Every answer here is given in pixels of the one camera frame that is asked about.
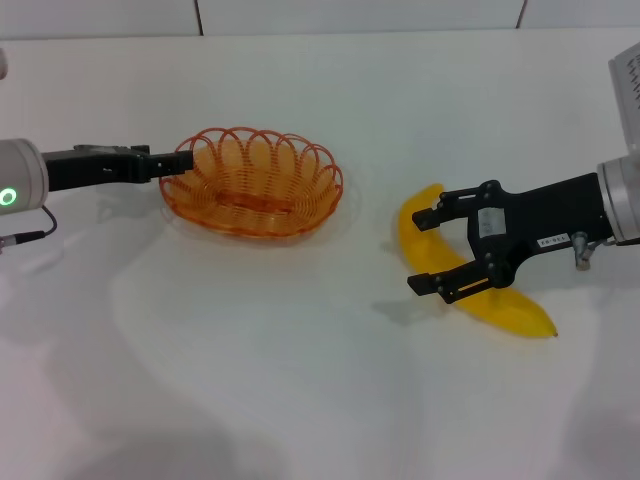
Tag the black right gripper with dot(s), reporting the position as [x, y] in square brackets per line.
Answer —
[545, 215]

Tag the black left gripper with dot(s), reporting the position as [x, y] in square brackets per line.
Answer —
[95, 167]

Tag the yellow banana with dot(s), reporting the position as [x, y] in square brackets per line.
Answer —
[425, 245]

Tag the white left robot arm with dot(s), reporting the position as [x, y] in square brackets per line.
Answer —
[22, 175]

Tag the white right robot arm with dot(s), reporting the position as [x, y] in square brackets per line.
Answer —
[622, 200]

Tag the white vented camera box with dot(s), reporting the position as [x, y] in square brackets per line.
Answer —
[627, 75]

